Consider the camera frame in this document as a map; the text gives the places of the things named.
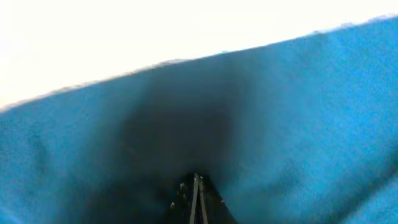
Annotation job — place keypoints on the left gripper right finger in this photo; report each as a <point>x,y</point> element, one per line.
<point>213,207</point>

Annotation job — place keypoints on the dark navy t-shirt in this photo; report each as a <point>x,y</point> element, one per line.
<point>302,131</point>

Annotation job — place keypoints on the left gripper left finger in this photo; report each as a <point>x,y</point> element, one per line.
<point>183,208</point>

